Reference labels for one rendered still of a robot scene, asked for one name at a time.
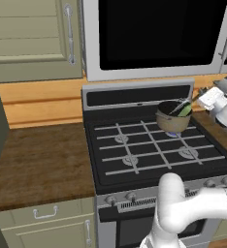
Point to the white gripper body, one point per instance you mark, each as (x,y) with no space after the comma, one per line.
(213,99)

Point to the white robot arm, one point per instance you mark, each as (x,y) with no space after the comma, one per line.
(170,206)

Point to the grey spatula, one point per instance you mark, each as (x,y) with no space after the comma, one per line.
(182,104)

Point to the beige cooking pot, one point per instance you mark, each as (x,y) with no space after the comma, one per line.
(172,122)

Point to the silver microwave oven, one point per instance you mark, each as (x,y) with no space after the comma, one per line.
(157,35)

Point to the silver black gas stove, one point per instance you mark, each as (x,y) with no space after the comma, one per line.
(144,151)

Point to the black oven door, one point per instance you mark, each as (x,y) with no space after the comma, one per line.
(131,231)

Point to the olive base cupboard door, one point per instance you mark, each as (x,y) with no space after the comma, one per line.
(47,235)

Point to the olive drawer front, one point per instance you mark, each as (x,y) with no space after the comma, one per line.
(18,214)

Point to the olive wall cupboard door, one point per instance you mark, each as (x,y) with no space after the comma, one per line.
(28,38)

